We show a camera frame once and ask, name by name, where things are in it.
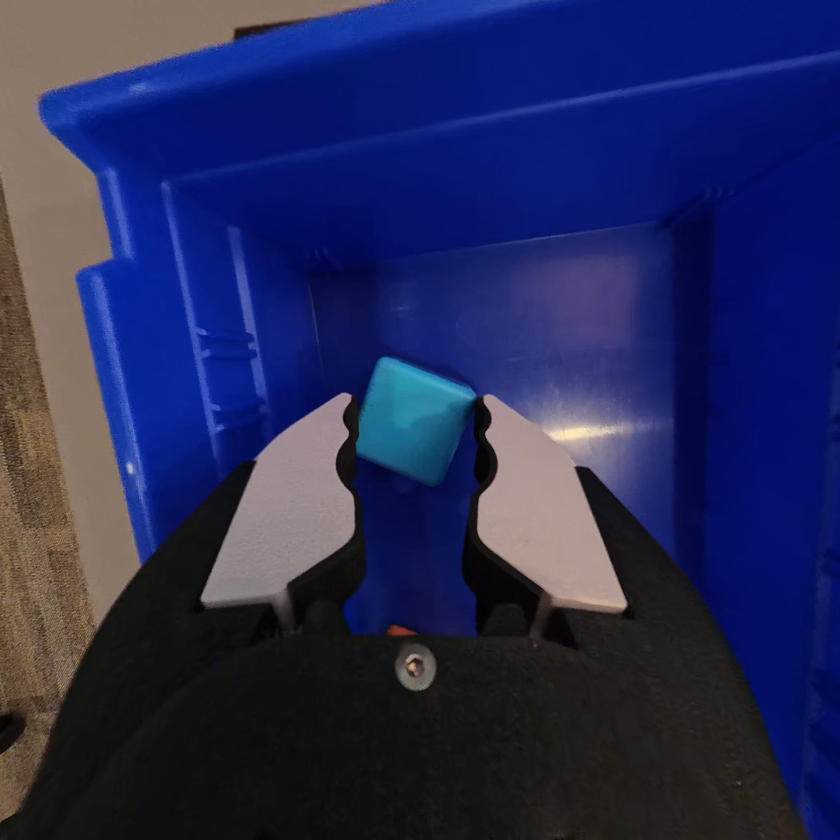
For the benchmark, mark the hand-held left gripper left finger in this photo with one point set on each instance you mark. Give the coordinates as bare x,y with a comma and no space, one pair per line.
278,525

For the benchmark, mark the blue plastic bin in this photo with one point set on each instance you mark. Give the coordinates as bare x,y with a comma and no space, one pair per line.
525,158

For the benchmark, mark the teal magnetic cube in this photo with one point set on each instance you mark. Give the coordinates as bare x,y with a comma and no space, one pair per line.
414,420

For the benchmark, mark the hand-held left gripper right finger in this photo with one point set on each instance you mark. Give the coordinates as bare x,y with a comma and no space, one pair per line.
551,525

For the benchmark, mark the orange magnetic cube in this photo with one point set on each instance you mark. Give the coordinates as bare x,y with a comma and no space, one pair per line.
402,631

